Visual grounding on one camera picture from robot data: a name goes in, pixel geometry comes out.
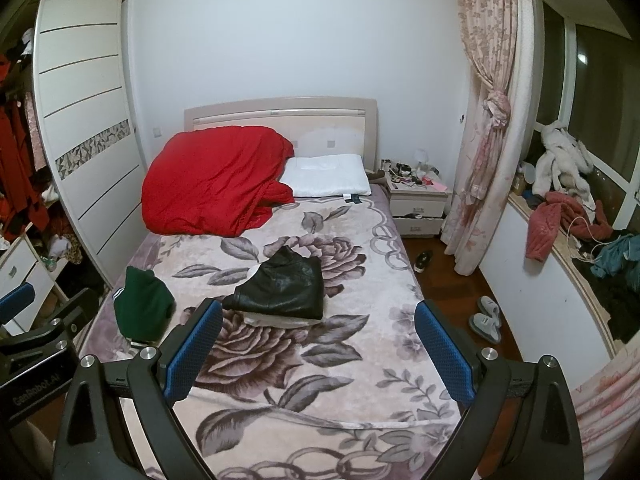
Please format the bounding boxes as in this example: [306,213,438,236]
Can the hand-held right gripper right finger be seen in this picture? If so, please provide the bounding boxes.
[414,299,586,480]

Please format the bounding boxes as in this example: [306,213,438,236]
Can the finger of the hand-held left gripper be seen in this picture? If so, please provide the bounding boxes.
[0,282,37,328]
[0,287,108,361]

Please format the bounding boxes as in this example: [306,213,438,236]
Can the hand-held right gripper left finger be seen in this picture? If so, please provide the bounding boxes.
[52,299,224,480]

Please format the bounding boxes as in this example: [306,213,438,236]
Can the black leather jacket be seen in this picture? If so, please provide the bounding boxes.
[221,246,326,322]

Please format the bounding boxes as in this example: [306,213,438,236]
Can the pile of mixed clothes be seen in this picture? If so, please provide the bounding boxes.
[30,220,83,271]

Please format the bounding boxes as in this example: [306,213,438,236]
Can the red hanging clothes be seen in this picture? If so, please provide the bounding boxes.
[0,52,51,241]

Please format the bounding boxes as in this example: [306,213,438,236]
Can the pile of black clothes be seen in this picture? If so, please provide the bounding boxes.
[572,230,640,346]

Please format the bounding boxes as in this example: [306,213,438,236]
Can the white drawer unit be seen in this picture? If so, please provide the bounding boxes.
[0,235,63,336]

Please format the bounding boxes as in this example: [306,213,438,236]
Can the grey slipper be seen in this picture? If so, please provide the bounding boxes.
[468,312,502,345]
[476,296,502,322]

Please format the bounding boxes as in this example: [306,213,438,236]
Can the green garment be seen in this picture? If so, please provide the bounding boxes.
[113,266,176,339]

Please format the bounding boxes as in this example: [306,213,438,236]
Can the white fleece cloth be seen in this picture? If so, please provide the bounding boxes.
[243,310,321,330]

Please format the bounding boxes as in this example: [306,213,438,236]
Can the white window ledge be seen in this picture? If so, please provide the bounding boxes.
[480,190,640,361]

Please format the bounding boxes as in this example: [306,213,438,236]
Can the floral plush blanket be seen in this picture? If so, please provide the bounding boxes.
[80,194,463,480]

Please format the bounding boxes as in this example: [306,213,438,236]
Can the white nightstand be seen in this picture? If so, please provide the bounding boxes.
[385,180,453,239]

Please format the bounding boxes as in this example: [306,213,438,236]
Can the pink garment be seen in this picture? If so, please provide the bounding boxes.
[525,191,596,262]

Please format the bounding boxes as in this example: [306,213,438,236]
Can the red quilt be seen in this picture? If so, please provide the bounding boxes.
[141,126,296,238]

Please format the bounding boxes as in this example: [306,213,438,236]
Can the pink floral curtain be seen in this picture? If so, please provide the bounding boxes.
[570,355,640,480]
[442,0,543,276]

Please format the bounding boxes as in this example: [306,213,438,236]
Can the pile of small bedside items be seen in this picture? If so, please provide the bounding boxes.
[380,157,448,192]

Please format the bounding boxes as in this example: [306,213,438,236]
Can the teal garment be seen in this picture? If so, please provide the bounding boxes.
[590,234,640,278]

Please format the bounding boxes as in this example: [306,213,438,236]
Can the white wardrobe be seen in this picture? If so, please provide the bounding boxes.
[32,0,148,288]

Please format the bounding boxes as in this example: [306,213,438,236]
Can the white pillow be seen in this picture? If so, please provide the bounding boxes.
[278,155,373,198]

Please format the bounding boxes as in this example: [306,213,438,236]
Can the white plush toy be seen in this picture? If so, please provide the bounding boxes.
[531,121,598,211]

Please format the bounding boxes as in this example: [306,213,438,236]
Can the beige bed headboard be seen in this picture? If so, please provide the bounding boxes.
[183,97,379,173]

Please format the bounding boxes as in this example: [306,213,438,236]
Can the large window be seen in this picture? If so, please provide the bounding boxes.
[535,0,640,196]

